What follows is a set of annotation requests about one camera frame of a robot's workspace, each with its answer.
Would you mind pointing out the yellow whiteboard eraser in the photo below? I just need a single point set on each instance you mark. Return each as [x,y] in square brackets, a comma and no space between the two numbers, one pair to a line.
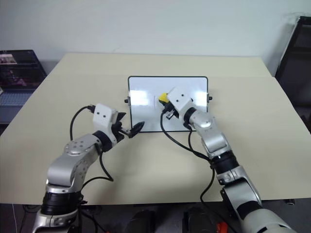
[163,97]

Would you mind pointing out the black chair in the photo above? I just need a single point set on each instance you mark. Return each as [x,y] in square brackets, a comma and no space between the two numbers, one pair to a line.
[296,68]

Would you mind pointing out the dark rounded shape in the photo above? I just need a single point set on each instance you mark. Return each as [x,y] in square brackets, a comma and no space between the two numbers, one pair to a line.
[200,222]

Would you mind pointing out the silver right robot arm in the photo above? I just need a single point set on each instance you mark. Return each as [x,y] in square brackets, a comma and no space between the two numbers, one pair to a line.
[218,145]

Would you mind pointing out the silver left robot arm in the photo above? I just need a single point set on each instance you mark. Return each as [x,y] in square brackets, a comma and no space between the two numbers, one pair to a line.
[65,167]

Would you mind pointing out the small black-framed whiteboard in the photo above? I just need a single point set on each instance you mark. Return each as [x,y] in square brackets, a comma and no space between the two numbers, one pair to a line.
[143,104]

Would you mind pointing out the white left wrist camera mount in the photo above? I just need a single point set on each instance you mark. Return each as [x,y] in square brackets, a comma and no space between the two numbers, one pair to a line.
[103,117]

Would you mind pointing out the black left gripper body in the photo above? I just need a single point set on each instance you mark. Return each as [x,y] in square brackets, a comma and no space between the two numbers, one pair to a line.
[116,133]

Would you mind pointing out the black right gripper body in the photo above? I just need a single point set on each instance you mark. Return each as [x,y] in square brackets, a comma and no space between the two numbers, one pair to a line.
[171,112]

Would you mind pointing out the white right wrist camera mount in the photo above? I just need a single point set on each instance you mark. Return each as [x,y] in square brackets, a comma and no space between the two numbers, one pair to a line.
[181,99]

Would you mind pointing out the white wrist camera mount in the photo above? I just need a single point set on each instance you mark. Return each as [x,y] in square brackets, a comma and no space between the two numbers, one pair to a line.
[103,117]
[181,99]

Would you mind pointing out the small orange object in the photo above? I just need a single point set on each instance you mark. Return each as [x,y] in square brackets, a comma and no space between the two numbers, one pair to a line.
[222,228]

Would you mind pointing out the open laptop computer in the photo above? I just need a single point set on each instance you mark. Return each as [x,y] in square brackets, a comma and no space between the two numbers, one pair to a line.
[17,77]

